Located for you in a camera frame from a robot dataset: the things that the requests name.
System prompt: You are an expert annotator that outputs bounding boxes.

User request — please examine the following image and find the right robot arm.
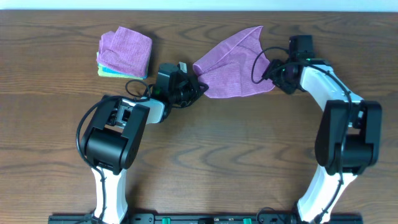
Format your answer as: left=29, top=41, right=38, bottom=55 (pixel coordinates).
left=262, top=58, right=382, bottom=223

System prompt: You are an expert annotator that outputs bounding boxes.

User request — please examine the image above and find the folded blue cloth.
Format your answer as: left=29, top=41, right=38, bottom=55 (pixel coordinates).
left=98, top=63, right=147, bottom=80

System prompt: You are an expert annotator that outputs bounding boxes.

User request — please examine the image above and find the folded purple cloth on stack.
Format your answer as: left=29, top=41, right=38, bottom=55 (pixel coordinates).
left=96, top=27, right=152, bottom=76

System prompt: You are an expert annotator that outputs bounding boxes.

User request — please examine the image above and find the purple cloth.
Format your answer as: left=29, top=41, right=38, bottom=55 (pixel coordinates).
left=193, top=26, right=274, bottom=98
left=96, top=27, right=152, bottom=76

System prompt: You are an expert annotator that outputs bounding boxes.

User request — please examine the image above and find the folded light green cloth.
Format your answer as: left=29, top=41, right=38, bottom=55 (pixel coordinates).
left=97, top=51, right=150, bottom=80

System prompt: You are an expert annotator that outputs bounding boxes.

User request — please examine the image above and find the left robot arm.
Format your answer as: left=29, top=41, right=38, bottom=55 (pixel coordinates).
left=76, top=77, right=209, bottom=223

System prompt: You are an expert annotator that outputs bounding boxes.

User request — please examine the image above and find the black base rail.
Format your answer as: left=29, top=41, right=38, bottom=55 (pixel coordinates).
left=47, top=212, right=364, bottom=224

